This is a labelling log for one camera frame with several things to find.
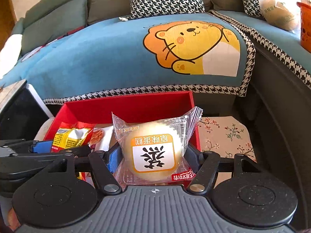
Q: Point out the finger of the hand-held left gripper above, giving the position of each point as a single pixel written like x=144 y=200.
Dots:
x=41 y=146
x=76 y=151

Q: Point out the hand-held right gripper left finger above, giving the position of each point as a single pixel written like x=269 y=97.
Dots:
x=113 y=159

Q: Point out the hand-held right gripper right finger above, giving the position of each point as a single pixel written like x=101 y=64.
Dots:
x=192 y=153

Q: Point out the red and yellow snack packet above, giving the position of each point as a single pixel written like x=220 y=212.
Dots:
x=70 y=136

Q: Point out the long white snack packet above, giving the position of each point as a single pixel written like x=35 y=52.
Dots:
x=102 y=136

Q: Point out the clear cake packet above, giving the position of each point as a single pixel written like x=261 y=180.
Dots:
x=153 y=155

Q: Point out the red cardboard box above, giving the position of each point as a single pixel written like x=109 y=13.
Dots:
x=126 y=104

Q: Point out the floral tablecloth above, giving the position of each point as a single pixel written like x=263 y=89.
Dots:
x=223 y=136

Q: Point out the black glossy side table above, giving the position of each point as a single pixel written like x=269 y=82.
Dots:
x=19 y=111

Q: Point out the blue lion print sofa cover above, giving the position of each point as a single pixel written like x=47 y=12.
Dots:
x=97 y=60

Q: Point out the white cloth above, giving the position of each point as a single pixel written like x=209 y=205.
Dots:
x=9 y=53

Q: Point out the grey-green sofa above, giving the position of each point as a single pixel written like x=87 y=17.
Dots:
x=279 y=102

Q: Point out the blue houndstooth edged sofa cover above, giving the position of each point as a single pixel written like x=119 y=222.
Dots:
x=272 y=38

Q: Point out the clear bread bag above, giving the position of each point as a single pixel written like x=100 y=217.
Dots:
x=277 y=9

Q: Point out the orange plastic basket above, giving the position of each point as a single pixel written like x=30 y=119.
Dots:
x=305 y=29

